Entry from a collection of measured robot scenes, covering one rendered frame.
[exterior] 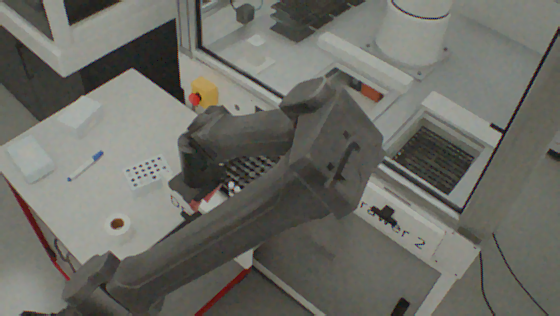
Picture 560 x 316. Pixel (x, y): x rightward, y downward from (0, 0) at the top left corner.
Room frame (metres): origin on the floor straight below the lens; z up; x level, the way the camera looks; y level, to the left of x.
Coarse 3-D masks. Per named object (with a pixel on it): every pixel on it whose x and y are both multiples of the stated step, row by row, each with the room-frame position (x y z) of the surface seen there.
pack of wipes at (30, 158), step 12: (12, 144) 0.91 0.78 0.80; (24, 144) 0.91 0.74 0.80; (36, 144) 0.92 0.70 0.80; (12, 156) 0.86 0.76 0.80; (24, 156) 0.87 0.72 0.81; (36, 156) 0.87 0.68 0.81; (48, 156) 0.88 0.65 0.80; (24, 168) 0.82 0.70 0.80; (36, 168) 0.83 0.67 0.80; (48, 168) 0.85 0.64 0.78
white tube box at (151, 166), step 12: (156, 156) 0.91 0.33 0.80; (132, 168) 0.87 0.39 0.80; (144, 168) 0.87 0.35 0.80; (156, 168) 0.87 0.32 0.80; (168, 168) 0.87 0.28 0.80; (132, 180) 0.83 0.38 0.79; (144, 180) 0.83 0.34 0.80; (156, 180) 0.83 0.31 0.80; (132, 192) 0.79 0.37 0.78; (144, 192) 0.81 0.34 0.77
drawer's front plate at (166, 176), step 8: (168, 176) 0.74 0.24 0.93; (168, 192) 0.73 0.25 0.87; (176, 192) 0.71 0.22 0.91; (168, 200) 0.74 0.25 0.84; (176, 208) 0.72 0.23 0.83; (200, 208) 0.66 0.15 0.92; (208, 208) 0.66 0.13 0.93; (240, 256) 0.58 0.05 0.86; (248, 256) 0.57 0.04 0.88; (248, 264) 0.57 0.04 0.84
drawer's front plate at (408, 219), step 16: (368, 192) 0.76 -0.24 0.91; (384, 192) 0.74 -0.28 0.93; (368, 208) 0.75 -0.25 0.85; (400, 208) 0.70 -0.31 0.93; (384, 224) 0.71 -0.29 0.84; (400, 224) 0.69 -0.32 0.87; (416, 224) 0.67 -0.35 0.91; (432, 224) 0.66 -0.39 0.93; (400, 240) 0.68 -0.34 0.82; (416, 240) 0.66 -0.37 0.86; (432, 240) 0.64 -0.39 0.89
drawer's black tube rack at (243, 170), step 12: (240, 156) 0.86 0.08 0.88; (252, 156) 0.85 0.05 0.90; (264, 156) 0.89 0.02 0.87; (276, 156) 0.86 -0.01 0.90; (228, 168) 0.81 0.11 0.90; (240, 168) 0.81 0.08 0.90; (252, 168) 0.81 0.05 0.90; (264, 168) 0.82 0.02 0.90; (240, 180) 0.79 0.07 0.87; (252, 180) 0.80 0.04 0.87; (228, 192) 0.75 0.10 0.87
